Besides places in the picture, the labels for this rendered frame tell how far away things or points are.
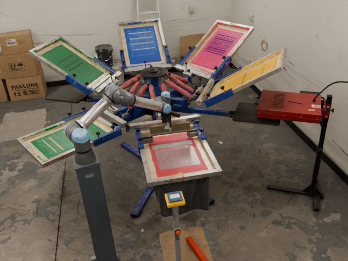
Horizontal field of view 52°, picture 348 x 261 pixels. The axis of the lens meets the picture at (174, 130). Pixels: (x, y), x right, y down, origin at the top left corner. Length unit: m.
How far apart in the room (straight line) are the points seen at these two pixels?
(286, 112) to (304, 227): 1.18
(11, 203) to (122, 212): 1.32
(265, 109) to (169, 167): 1.13
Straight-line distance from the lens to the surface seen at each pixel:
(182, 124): 3.16
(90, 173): 2.69
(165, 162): 2.97
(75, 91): 4.53
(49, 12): 7.05
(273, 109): 3.49
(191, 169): 2.88
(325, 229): 3.93
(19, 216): 4.32
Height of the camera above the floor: 2.67
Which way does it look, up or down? 30 degrees down
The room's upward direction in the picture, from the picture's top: 3 degrees counter-clockwise
